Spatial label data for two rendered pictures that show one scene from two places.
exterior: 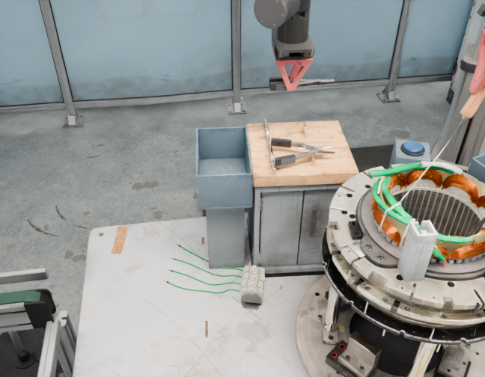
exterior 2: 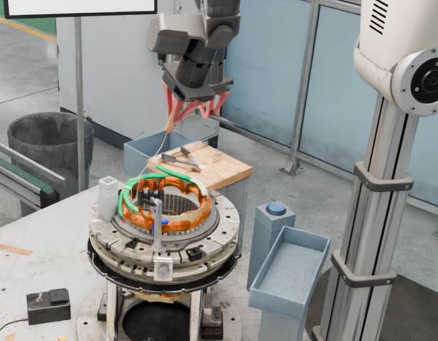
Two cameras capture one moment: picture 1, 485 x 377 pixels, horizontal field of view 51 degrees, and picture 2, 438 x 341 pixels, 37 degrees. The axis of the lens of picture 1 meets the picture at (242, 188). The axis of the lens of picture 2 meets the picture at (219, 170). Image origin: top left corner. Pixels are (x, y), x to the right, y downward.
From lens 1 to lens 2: 1.25 m
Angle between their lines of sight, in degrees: 39
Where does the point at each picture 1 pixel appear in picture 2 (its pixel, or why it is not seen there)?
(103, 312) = (58, 212)
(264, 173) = (155, 161)
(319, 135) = (222, 166)
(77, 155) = (264, 193)
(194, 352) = (63, 253)
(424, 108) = not seen: outside the picture
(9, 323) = (32, 199)
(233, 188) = (140, 164)
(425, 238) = (102, 184)
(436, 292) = (102, 228)
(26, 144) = not seen: hidden behind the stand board
